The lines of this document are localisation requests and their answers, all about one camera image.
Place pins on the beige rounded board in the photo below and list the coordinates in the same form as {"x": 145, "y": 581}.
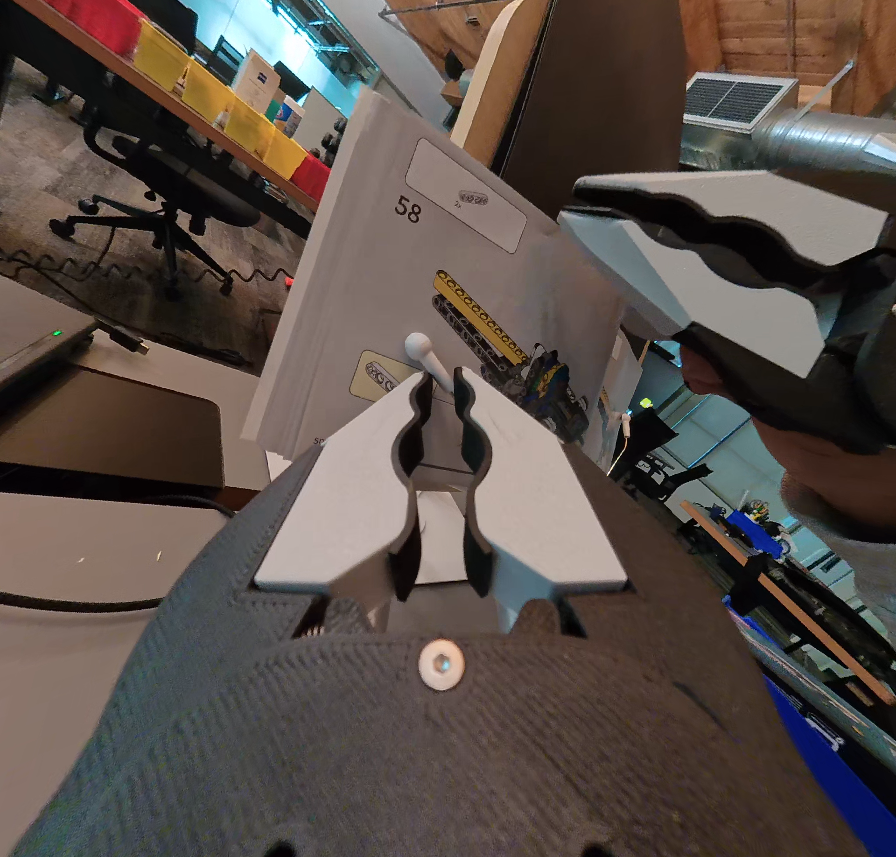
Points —
{"x": 497, "y": 80}

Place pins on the yellow plastic bin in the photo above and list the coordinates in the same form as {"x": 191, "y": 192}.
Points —
{"x": 248, "y": 129}
{"x": 287, "y": 155}
{"x": 206, "y": 90}
{"x": 161, "y": 55}

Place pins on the dark flat pad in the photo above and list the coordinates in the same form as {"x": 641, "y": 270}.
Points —
{"x": 105, "y": 423}

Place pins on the white vent grille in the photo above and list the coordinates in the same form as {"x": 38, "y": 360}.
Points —
{"x": 735, "y": 101}

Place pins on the black office chair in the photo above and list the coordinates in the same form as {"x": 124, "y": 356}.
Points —
{"x": 203, "y": 199}

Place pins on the wooden table with bins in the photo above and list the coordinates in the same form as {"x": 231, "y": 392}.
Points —
{"x": 140, "y": 81}

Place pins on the silver air duct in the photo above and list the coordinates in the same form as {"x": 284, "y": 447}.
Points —
{"x": 826, "y": 139}

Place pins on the wooden workbench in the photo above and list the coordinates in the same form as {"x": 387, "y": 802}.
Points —
{"x": 791, "y": 594}

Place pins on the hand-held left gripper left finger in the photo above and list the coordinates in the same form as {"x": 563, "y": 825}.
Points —
{"x": 336, "y": 507}

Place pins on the dark brown partition panel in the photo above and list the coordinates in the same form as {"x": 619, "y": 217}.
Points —
{"x": 602, "y": 66}

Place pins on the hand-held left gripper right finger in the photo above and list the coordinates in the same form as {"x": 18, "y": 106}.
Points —
{"x": 546, "y": 514}

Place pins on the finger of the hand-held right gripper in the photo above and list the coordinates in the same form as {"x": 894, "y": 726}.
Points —
{"x": 672, "y": 283}
{"x": 756, "y": 206}

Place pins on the blue plastic bin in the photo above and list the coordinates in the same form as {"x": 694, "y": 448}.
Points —
{"x": 826, "y": 766}

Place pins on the white canister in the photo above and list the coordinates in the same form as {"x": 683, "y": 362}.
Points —
{"x": 290, "y": 116}

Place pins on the person's right hand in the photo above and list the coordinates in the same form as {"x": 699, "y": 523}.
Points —
{"x": 826, "y": 479}

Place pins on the lego instruction booklet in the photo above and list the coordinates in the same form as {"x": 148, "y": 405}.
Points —
{"x": 364, "y": 276}

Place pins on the small red bin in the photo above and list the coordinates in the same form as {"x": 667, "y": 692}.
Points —
{"x": 311, "y": 179}

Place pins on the dark flat laptop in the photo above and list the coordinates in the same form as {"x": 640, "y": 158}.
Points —
{"x": 35, "y": 332}

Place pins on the person's right forearm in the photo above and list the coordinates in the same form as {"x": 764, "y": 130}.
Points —
{"x": 875, "y": 570}

